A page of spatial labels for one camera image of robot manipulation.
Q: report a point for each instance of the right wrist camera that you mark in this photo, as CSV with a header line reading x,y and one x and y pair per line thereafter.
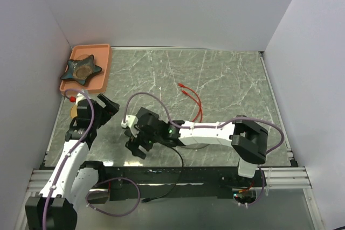
x,y
129,126

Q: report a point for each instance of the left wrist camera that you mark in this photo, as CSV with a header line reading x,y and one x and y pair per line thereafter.
x,y
76,99

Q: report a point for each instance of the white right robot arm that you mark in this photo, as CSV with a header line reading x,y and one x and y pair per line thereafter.
x,y
244,135

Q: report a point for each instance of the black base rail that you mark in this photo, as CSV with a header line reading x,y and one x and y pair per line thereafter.
x,y
152,183

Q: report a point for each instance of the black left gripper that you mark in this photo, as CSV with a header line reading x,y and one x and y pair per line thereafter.
x,y
106,111

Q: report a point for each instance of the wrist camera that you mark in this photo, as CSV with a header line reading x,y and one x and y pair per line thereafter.
x,y
129,126
76,99

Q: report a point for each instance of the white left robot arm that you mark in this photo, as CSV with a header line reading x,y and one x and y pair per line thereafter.
x,y
57,204

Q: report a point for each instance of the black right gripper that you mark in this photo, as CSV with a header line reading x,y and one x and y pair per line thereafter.
x,y
134,148

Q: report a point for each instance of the dark star-shaped dish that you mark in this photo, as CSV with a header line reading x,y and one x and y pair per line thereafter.
x,y
81,70

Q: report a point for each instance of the small wooden bowl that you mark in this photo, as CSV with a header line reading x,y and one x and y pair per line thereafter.
x,y
73,112

